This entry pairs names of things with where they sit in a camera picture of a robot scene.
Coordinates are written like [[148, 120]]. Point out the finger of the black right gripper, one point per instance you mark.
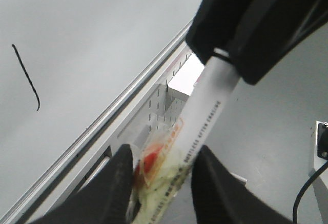
[[214, 25], [268, 30]]

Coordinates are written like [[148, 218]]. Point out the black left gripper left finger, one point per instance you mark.
[[104, 200]]

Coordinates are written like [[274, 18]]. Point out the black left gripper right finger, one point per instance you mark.
[[219, 197]]

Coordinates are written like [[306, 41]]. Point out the white whiteboard marker black tip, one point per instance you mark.
[[200, 112]]

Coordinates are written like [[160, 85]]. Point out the white perforated metal panel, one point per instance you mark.
[[165, 96]]

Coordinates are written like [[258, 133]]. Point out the white metal shelf frame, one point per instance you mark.
[[106, 144]]

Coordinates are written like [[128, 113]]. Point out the white bracket with black socket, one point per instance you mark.
[[320, 184]]

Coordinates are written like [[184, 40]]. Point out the white whiteboard with aluminium frame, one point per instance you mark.
[[66, 66]]

